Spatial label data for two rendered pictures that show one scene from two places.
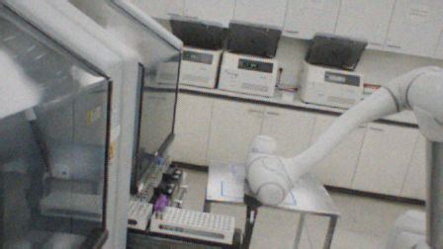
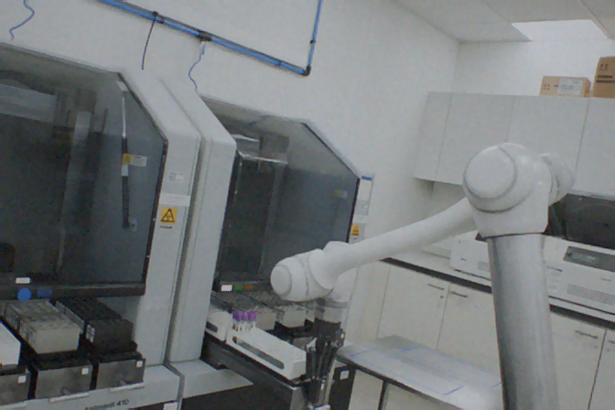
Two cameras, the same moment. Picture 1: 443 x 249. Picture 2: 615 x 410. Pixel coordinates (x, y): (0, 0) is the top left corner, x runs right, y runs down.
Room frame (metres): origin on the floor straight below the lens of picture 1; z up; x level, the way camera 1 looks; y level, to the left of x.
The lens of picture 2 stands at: (-0.03, -1.04, 1.38)
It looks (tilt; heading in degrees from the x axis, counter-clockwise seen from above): 3 degrees down; 42
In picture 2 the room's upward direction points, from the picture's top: 10 degrees clockwise
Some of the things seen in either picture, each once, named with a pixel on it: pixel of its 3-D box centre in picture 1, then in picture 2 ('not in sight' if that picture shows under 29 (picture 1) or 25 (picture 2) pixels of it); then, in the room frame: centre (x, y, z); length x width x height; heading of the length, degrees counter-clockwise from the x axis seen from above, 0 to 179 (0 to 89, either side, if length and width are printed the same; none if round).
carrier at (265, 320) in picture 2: (147, 193); (261, 320); (1.29, 0.28, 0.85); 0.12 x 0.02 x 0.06; 179
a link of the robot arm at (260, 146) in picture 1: (261, 159); (334, 270); (1.12, -0.14, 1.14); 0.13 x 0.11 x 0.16; 4
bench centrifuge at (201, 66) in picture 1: (195, 50); (511, 233); (3.75, 0.43, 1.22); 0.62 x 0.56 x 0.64; 177
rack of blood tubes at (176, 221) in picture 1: (193, 225); (268, 351); (1.13, 0.07, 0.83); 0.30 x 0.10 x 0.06; 88
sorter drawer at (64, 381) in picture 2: not in sight; (22, 334); (0.59, 0.53, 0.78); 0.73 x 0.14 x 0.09; 88
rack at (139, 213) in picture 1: (109, 211); (208, 319); (1.14, 0.38, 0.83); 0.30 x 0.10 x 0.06; 88
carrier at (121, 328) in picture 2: not in sight; (111, 334); (0.74, 0.29, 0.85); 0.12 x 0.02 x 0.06; 179
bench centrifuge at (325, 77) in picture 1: (331, 68); not in sight; (3.71, -1.00, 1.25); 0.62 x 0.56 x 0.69; 178
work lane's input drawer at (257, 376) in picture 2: (155, 232); (238, 353); (1.14, 0.20, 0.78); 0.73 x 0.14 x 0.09; 88
